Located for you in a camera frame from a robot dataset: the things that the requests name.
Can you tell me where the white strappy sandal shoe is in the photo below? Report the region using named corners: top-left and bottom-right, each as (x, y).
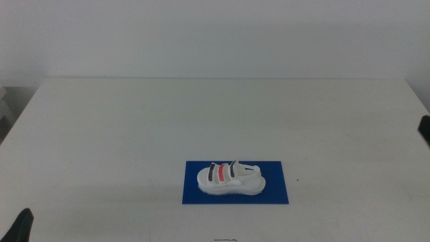
top-left (196, 160), bottom-right (267, 196)

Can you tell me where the blue rectangular mat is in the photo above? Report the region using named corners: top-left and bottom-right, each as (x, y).
top-left (181, 160), bottom-right (290, 205)

